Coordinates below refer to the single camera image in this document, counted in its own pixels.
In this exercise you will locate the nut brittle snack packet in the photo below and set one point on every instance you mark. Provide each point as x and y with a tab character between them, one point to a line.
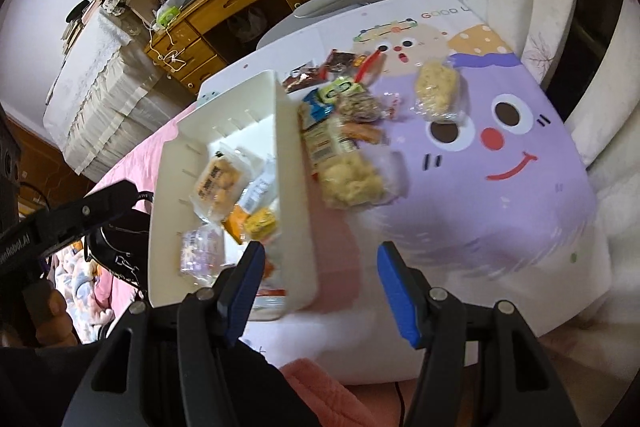
360	106

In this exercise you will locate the wooden desk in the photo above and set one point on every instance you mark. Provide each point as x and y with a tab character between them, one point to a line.
200	52

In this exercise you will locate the black trash bag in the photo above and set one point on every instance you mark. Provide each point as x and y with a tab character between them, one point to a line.
247	24

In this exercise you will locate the black hat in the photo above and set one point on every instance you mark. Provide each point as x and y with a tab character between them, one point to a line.
78	10

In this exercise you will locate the lace-covered piano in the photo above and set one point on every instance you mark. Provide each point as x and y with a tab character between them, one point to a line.
100	82

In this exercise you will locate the dark red snack packet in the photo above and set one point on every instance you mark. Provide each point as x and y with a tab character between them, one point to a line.
302	79
340	61

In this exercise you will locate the small yellow snack packet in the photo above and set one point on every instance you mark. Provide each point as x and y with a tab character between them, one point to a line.
261	223

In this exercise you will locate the green tissue pack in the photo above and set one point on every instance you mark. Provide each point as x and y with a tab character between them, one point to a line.
167	14

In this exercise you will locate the green snack packet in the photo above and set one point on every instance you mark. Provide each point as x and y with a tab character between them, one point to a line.
340	89

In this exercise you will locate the stack of flat books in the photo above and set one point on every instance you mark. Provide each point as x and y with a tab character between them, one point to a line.
75	32

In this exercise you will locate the white plastic storage bin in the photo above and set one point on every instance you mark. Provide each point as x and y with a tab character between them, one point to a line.
170	187

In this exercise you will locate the wooden door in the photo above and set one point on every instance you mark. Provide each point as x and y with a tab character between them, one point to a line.
45	167

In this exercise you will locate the beige label snack packet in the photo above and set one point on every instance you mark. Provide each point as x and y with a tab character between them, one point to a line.
320	144

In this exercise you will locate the orange stick snack packet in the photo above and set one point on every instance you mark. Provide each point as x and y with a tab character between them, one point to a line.
362	133

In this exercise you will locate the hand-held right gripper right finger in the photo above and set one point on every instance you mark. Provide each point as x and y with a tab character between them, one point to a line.
397	297

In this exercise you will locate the pink quilted blanket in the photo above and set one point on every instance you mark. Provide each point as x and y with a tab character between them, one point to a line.
130	162

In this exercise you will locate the small orange snack packet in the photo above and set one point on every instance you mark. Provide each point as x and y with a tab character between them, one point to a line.
236	222

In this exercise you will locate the clear crinkled snack packet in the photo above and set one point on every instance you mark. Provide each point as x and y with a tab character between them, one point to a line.
200	254

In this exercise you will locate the person's left hand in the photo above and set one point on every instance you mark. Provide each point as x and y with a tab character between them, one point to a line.
52	317

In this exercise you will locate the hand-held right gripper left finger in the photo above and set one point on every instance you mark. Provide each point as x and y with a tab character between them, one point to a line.
245	292

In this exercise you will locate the blue snack packet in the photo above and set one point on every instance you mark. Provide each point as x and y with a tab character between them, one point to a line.
314	107

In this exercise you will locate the clear packet of round pastries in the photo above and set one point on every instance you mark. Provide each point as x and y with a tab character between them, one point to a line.
220	182

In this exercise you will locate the clear puffed rice packet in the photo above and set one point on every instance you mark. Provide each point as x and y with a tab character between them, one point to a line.
440	89

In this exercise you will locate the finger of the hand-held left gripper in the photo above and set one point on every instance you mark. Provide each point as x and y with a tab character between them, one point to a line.
85	212

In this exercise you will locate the yellow puff snack packet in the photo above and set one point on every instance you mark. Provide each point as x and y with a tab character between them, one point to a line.
350	187

